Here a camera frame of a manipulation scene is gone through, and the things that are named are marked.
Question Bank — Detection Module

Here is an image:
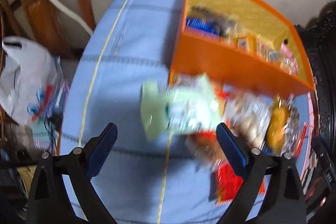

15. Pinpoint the sunflower seed packet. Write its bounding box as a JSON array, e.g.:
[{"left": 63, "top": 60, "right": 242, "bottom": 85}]
[{"left": 285, "top": 98, "right": 301, "bottom": 153}]

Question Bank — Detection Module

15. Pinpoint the blue checked cloth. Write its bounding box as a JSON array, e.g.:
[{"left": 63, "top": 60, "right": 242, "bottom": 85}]
[{"left": 59, "top": 0, "right": 315, "bottom": 224}]

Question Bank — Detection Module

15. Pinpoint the blue snack packet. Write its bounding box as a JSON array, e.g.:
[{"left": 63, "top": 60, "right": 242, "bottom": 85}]
[{"left": 185, "top": 17, "right": 219, "bottom": 35}]

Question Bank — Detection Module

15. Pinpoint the orange cardboard box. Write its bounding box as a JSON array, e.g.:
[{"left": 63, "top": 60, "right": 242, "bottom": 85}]
[{"left": 168, "top": 0, "right": 315, "bottom": 96}]

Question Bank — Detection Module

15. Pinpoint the pink snack packet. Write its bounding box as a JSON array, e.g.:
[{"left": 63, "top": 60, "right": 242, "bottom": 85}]
[{"left": 280, "top": 42, "right": 298, "bottom": 75}]

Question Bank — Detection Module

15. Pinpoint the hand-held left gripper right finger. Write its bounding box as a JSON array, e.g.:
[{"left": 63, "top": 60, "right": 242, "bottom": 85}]
[{"left": 216, "top": 122, "right": 307, "bottom": 224}]

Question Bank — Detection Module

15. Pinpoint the clear bag of white balls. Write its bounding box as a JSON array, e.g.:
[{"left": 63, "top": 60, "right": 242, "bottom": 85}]
[{"left": 226, "top": 93, "right": 273, "bottom": 146}]

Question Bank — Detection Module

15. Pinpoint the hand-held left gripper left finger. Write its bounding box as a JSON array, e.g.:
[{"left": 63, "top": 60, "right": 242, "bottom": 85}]
[{"left": 28, "top": 122, "right": 118, "bottom": 224}]

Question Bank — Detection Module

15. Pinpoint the white plastic bag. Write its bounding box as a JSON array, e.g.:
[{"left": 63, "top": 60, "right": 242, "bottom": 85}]
[{"left": 0, "top": 36, "right": 69, "bottom": 125}]

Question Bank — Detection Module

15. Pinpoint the brown wooden chair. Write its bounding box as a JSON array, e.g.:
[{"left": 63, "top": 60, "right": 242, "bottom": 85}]
[{"left": 0, "top": 0, "right": 96, "bottom": 59}]

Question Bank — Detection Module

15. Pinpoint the yellow snack packet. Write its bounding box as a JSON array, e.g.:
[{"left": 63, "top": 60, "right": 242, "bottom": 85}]
[{"left": 234, "top": 34, "right": 258, "bottom": 54}]

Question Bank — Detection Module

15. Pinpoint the red-edged clear snack packet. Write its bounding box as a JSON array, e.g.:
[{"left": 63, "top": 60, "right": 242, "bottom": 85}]
[{"left": 297, "top": 122, "right": 309, "bottom": 156}]

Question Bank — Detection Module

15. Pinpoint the red snack packet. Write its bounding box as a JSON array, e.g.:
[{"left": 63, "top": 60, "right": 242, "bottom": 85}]
[{"left": 210, "top": 166, "right": 265, "bottom": 206}]

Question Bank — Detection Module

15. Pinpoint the pink cloth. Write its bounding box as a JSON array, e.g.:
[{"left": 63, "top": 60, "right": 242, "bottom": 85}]
[{"left": 299, "top": 93, "right": 319, "bottom": 188}]

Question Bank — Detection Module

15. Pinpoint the orange-yellow clear snack packet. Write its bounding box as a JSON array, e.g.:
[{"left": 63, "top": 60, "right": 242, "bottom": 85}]
[{"left": 266, "top": 101, "right": 290, "bottom": 151}]

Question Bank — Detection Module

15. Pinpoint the light green snack packet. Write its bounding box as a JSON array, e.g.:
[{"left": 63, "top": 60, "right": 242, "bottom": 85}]
[{"left": 140, "top": 74, "right": 223, "bottom": 140}]

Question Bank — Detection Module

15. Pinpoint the dark olive snack packet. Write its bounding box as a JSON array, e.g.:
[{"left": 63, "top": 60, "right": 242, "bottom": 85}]
[{"left": 192, "top": 5, "right": 231, "bottom": 28}]

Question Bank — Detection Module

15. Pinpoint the dark carved wooden furniture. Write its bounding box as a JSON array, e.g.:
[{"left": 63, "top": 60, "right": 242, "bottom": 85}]
[{"left": 295, "top": 2, "right": 336, "bottom": 135}]

